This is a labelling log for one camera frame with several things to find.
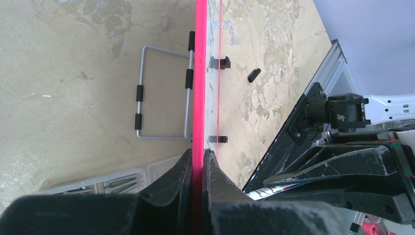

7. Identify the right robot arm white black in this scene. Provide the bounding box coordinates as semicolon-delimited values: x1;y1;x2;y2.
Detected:
263;94;415;224

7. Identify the clear plastic screw box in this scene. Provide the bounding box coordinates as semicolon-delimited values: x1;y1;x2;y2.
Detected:
38;156;180;195

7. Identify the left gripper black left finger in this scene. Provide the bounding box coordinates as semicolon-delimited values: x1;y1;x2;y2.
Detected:
0;149;192;235

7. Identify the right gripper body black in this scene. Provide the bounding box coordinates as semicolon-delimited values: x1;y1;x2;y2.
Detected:
324;129;415;180

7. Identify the pink clamp fixture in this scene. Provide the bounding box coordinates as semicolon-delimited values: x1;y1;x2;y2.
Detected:
348;212;396;235

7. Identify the pink framed whiteboard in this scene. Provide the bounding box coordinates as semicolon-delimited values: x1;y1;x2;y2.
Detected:
191;0;223;235

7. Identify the grey wire whiteboard stand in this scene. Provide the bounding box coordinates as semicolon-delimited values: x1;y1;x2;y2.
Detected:
134;31;195;141

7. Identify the white black marker pen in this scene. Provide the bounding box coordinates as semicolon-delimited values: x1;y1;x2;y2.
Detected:
247;183;305;201

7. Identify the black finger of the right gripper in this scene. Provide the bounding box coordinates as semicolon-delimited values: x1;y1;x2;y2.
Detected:
266;186;415;224
263;145;399;188

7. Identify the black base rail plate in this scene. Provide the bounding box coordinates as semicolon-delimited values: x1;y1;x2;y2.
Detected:
242;82;326;193

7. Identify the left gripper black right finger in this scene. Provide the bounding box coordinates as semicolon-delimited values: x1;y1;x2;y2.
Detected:
202;149;347;235

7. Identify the black marker cap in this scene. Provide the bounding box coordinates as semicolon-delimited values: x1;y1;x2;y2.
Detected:
248;68;261;83

